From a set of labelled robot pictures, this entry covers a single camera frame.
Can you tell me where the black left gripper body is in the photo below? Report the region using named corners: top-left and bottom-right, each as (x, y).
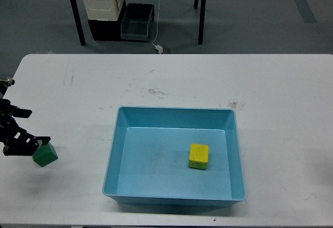
top-left (1, 99), bottom-right (13, 147)

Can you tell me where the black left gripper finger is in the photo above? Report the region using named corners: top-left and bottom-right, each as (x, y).
top-left (3, 126), bottom-right (51, 156)
top-left (9, 106), bottom-right (32, 119)

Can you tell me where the green block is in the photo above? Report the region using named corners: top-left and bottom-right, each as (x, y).
top-left (32, 143), bottom-right (58, 167)

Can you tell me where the yellow block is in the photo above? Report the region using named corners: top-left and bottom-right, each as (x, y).
top-left (188, 143), bottom-right (209, 170)

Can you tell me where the black box under container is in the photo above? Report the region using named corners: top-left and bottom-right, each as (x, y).
top-left (87, 0), bottom-right (127, 42)

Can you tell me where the blue plastic tray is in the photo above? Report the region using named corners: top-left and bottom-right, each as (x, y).
top-left (102, 106), bottom-right (247, 207)

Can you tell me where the black left table leg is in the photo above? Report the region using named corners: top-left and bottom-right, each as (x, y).
top-left (70, 0), bottom-right (86, 46)

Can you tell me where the dark grey storage bin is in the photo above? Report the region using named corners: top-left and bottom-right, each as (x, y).
top-left (121, 3), bottom-right (155, 42)

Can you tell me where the white power adapter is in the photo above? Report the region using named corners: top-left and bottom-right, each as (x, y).
top-left (155, 45), bottom-right (163, 54)

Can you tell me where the black right table leg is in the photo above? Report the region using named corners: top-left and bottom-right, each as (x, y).
top-left (198, 0), bottom-right (206, 45)

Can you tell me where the white hanging cable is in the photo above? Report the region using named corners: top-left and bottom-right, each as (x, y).
top-left (151, 0), bottom-right (161, 47)

